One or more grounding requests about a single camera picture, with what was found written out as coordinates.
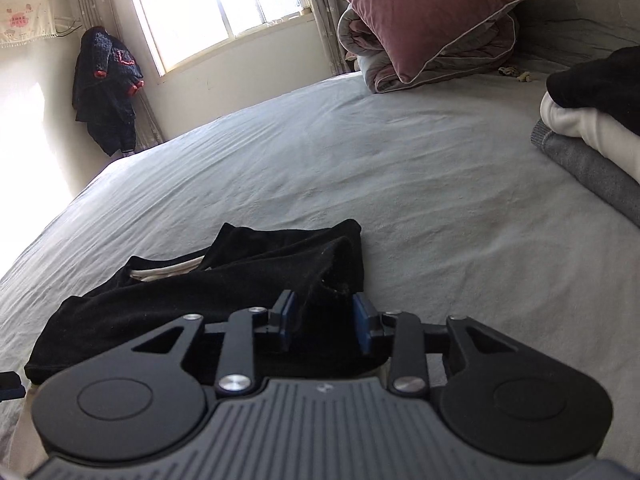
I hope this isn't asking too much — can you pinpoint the window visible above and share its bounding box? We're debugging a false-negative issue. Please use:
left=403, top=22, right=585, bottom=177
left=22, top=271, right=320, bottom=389
left=122, top=0, right=316, bottom=78

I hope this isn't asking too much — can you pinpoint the black and cream printed sweatshirt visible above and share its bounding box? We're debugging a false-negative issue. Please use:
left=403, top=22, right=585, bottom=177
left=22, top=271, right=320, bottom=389
left=24, top=219, right=391, bottom=386

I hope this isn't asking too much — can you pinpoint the folded white garment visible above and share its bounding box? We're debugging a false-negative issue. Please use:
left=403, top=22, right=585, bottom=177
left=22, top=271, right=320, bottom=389
left=540, top=91, right=640, bottom=183

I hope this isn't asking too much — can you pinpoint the grey quilted bedspread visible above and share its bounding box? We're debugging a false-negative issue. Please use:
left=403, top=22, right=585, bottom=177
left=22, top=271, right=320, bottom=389
left=515, top=0, right=640, bottom=77

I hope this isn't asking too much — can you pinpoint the hanging dark blue jacket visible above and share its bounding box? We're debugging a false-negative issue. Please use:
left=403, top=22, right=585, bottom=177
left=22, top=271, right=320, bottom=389
left=71, top=26, right=145, bottom=157

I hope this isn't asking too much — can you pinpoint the folded black garment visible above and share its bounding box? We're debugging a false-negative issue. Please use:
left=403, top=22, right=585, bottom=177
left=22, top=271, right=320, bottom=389
left=546, top=46, right=640, bottom=137

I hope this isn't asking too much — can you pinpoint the folded grey garment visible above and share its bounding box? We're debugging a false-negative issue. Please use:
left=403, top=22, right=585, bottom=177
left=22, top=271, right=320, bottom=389
left=531, top=119, right=640, bottom=233

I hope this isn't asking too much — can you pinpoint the pink velvet pillow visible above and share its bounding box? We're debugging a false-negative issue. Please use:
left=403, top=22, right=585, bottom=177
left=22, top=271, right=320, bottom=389
left=317, top=0, right=550, bottom=84

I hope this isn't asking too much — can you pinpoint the black cable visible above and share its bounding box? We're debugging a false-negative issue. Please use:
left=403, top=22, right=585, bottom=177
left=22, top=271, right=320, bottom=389
left=54, top=16, right=85, bottom=39

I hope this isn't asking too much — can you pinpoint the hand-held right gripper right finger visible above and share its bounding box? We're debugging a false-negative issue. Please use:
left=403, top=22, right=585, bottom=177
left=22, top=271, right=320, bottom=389
left=351, top=292, right=508, bottom=397

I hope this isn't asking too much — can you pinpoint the folded grey and pink quilt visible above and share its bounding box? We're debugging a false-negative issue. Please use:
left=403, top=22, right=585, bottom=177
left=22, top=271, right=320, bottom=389
left=337, top=5, right=517, bottom=94

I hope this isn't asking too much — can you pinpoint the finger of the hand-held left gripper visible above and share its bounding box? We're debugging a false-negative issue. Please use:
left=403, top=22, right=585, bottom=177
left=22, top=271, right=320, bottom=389
left=0, top=371, right=26, bottom=402

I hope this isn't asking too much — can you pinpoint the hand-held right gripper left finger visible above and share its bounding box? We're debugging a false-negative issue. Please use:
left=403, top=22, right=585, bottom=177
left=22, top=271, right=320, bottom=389
left=130, top=290, right=299, bottom=396

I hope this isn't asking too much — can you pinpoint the white printed appliance cover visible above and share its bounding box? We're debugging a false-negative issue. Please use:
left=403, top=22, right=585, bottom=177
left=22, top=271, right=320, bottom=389
left=0, top=0, right=57, bottom=49

